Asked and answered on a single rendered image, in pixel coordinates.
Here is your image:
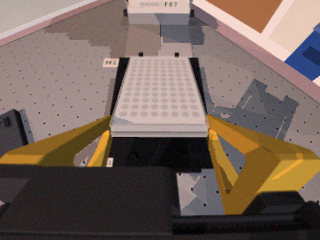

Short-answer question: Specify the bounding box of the white microplate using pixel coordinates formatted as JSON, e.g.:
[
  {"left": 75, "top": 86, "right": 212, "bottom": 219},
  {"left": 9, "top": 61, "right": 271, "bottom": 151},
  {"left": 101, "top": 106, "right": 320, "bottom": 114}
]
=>
[{"left": 109, "top": 57, "right": 210, "bottom": 137}]

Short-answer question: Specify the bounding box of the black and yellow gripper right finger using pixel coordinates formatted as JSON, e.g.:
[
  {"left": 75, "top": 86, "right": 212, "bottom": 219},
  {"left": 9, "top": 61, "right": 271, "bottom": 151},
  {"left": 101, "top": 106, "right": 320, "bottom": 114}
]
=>
[{"left": 206, "top": 114, "right": 320, "bottom": 215}]

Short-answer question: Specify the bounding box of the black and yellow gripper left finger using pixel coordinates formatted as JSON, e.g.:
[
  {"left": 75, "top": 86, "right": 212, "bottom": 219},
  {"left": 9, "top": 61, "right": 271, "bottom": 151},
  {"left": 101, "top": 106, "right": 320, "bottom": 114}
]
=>
[{"left": 0, "top": 115, "right": 113, "bottom": 167}]

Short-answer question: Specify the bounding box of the beige well plate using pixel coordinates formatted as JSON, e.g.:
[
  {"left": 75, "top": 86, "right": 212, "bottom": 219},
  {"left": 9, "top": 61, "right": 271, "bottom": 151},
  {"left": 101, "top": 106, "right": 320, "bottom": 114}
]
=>
[{"left": 128, "top": 0, "right": 190, "bottom": 13}]

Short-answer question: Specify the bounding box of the grey rack with shelves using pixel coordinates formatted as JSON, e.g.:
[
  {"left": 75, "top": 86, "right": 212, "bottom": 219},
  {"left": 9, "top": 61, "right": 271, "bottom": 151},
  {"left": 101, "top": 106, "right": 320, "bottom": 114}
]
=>
[{"left": 125, "top": 0, "right": 193, "bottom": 58}]

